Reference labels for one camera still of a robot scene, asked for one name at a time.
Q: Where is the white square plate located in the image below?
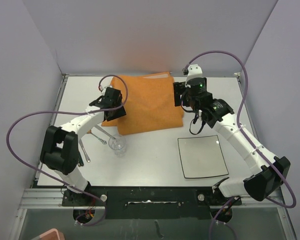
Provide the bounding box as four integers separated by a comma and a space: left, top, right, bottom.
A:
178, 135, 229, 179

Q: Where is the orange cloth placemat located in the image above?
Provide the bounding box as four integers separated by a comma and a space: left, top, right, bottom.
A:
102, 72, 184, 135

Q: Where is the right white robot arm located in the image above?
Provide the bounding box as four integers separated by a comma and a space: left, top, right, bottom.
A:
173, 77, 290, 205

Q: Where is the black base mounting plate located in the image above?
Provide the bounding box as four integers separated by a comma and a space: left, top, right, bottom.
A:
62, 186, 228, 220

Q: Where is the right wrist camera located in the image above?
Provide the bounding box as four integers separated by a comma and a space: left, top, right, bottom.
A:
182, 64, 203, 81

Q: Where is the pink box corner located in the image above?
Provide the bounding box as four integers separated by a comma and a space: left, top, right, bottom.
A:
39, 228, 65, 240

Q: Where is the clear plastic cup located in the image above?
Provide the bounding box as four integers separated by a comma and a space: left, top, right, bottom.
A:
108, 134, 127, 157

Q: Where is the silver fork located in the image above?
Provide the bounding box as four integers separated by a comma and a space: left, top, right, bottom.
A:
89, 132, 107, 145

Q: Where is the silver knife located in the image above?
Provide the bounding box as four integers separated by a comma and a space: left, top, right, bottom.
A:
95, 125, 119, 145

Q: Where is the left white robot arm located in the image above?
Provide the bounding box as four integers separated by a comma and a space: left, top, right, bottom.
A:
40, 86, 126, 206

